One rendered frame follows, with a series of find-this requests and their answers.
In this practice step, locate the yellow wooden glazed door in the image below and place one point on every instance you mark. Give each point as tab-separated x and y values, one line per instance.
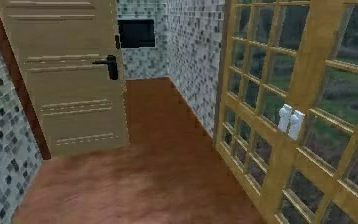
288	110

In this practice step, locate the beige panelled room door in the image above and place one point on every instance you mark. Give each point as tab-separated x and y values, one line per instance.
67	86

